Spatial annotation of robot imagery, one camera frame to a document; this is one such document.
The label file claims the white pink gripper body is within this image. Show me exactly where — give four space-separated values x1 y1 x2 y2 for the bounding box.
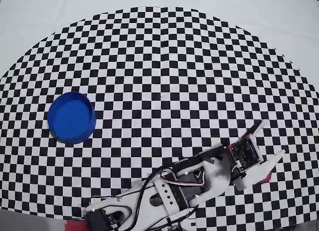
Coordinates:
232 134 265 192

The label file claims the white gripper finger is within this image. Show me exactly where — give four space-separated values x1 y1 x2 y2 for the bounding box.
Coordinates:
259 150 286 178
246 120 270 140

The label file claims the pink faceted ball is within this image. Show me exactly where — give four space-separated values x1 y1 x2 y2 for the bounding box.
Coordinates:
260 172 273 184

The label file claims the blue round box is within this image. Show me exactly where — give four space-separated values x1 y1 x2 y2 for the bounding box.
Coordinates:
47 91 97 145

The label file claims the black white checkerboard mat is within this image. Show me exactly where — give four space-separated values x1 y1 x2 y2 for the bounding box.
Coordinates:
0 0 319 228

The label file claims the red flat object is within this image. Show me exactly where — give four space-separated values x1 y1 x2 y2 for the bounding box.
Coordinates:
66 221 88 231

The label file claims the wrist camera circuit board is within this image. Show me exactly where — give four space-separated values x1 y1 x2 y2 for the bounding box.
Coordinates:
228 135 261 173

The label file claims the striped servo cable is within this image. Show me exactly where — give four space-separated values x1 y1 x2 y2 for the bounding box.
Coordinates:
160 166 206 187

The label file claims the black cable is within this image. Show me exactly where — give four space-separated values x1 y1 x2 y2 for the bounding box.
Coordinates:
131 171 200 231

